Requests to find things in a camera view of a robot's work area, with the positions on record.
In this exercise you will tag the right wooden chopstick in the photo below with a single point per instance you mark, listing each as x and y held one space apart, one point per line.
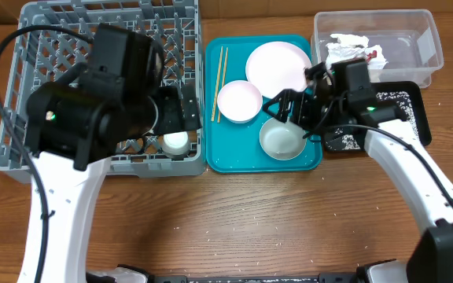
223 79

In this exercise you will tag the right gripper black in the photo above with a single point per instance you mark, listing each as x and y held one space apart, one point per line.
296 109

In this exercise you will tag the clear plastic bin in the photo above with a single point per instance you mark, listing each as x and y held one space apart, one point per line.
409 40

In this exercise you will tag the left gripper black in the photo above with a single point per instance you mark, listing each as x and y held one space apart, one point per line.
171 119

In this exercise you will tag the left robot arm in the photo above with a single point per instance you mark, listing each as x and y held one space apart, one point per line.
75 124

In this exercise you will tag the large white plate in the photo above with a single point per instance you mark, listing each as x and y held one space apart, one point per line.
277 66

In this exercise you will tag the white paper cup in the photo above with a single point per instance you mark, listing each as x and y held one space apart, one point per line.
176 145

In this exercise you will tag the left wooden chopstick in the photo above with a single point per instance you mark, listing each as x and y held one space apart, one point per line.
218 74

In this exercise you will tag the teal serving tray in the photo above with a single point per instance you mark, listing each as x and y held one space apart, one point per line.
235 147

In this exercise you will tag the white shallow bowl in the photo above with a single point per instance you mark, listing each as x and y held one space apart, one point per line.
239 101

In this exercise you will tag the white rice pile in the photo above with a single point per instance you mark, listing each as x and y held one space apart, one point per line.
342 140

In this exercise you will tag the grey dishwasher rack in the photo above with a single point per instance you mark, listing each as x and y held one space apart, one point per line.
56 35

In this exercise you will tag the black waste tray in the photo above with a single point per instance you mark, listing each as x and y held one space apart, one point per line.
416 97

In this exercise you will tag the grey bowl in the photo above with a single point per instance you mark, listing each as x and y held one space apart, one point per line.
282 141

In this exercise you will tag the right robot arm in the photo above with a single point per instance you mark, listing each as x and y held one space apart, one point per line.
391 142

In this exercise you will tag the wooden chopstick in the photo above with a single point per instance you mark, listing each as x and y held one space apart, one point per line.
223 79
218 74

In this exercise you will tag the red snack wrapper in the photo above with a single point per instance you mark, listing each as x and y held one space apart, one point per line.
372 55

